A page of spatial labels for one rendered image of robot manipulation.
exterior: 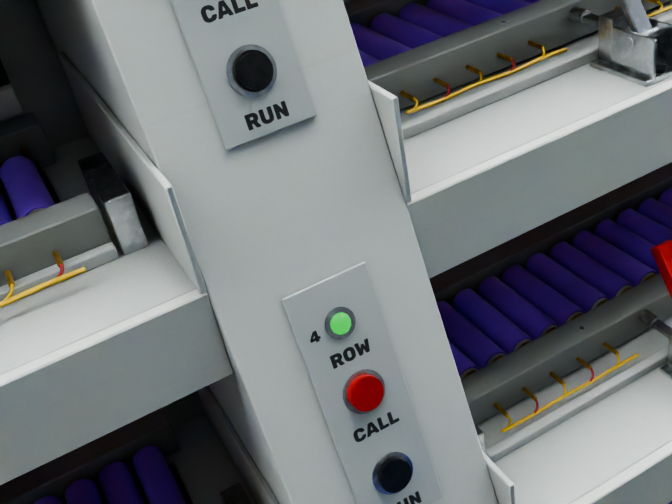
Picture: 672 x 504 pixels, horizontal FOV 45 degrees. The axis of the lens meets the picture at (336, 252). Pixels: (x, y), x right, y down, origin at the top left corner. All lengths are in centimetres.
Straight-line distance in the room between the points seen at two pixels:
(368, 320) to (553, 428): 17
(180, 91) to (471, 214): 14
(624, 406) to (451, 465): 14
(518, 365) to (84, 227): 26
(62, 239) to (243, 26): 12
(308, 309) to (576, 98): 18
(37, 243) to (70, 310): 3
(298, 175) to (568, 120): 14
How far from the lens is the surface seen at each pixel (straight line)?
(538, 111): 42
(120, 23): 32
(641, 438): 49
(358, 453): 37
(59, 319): 35
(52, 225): 36
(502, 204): 39
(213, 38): 32
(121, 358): 33
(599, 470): 47
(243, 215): 33
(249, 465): 43
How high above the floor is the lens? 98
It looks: 17 degrees down
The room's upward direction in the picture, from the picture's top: 19 degrees counter-clockwise
